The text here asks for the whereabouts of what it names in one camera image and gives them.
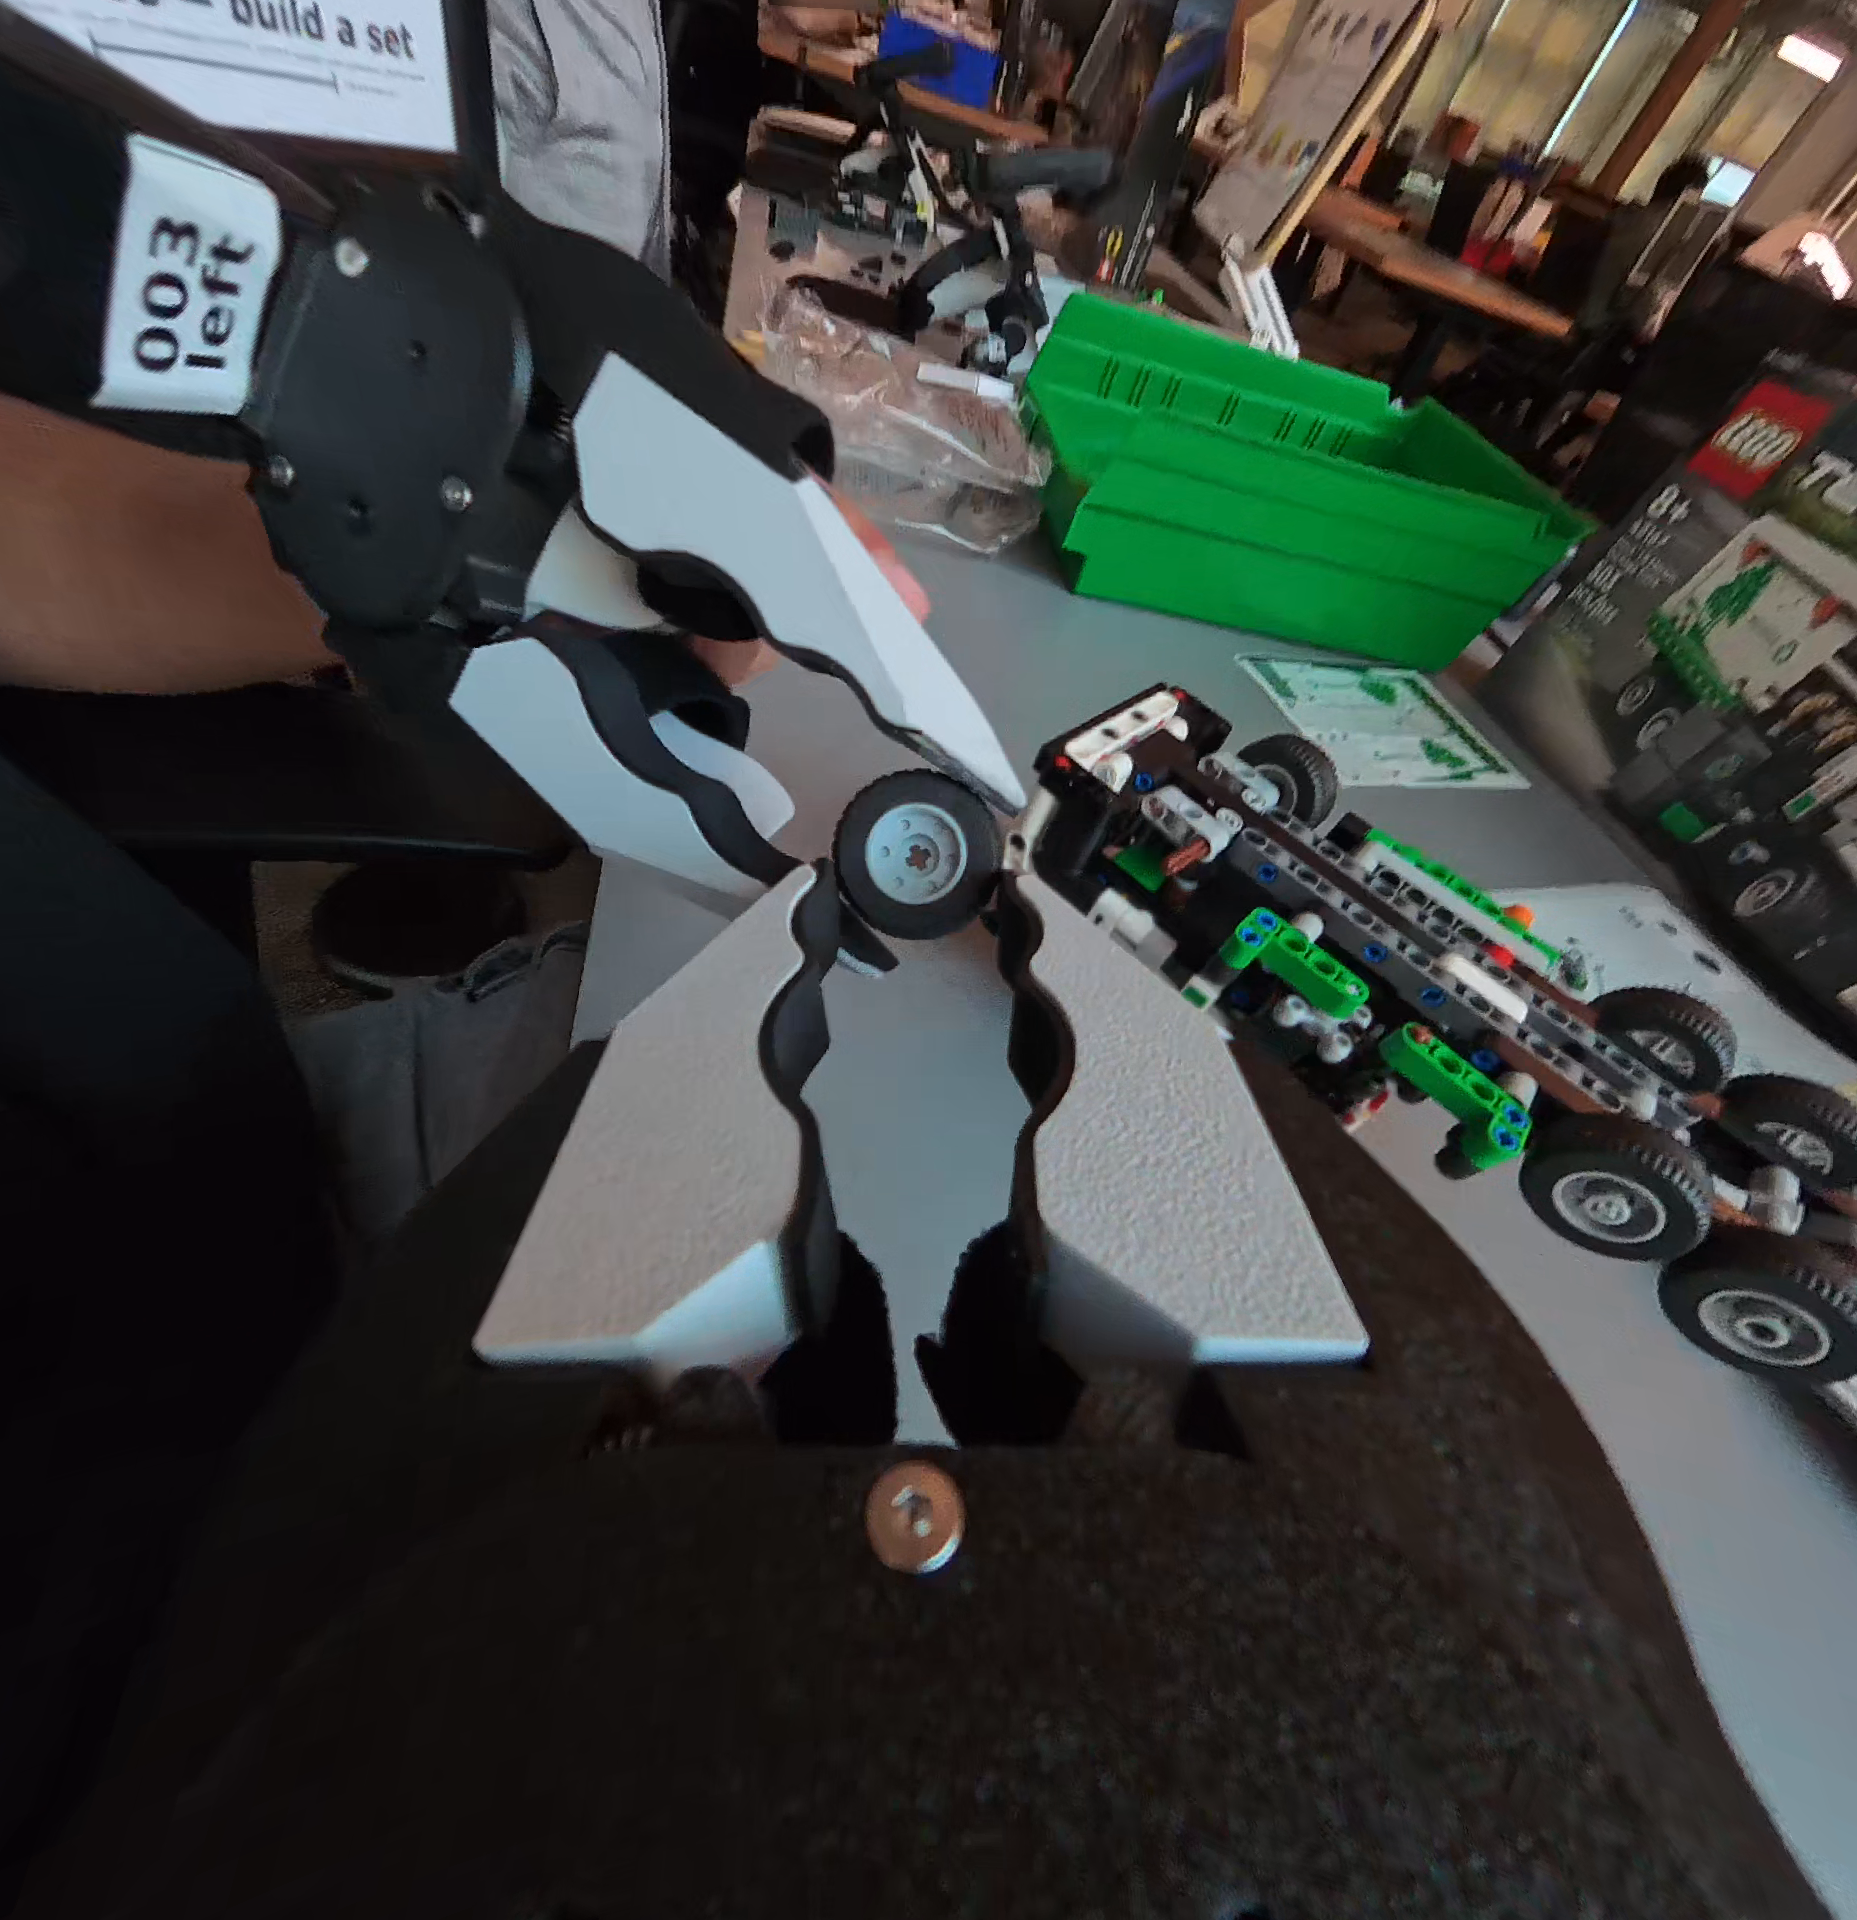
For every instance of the lego set box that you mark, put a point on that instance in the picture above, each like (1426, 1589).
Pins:
(1736, 676)

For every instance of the clear plastic bags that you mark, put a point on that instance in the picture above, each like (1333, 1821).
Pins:
(898, 437)

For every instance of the person's left hand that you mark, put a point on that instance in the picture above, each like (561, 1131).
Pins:
(728, 665)

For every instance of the wooden table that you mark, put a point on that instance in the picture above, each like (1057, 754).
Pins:
(1452, 293)

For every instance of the lego sticker sheet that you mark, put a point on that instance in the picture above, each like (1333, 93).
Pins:
(1377, 721)

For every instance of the green plastic bin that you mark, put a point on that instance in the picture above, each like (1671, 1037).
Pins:
(1287, 529)

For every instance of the person's left forearm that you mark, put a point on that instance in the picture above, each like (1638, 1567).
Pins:
(119, 541)

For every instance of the grey jacket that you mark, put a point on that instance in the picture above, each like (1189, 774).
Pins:
(583, 119)

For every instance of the black white lego model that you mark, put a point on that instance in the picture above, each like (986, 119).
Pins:
(943, 254)

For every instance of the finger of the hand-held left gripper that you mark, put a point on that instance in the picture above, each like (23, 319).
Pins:
(720, 482)
(552, 734)

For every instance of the black framed paper sign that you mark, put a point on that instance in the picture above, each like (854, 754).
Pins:
(270, 61)

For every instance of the black lego wheel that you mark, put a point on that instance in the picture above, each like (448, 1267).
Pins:
(915, 856)

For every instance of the person's black clothing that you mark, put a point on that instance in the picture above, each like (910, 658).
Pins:
(105, 1124)

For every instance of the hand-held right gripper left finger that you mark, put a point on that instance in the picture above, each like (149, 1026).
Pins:
(646, 1171)

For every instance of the lego truck chassis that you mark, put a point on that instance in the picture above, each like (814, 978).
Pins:
(1316, 918)

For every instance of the dark cardboard box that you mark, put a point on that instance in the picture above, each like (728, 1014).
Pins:
(1147, 133)

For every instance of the white sign board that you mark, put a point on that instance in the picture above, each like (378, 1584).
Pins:
(1316, 119)

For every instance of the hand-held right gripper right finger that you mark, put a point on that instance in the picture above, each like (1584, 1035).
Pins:
(1183, 1171)

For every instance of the white sign stand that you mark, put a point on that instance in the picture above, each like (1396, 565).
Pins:
(1261, 302)

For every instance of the small blue crate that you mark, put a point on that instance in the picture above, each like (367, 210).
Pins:
(943, 47)

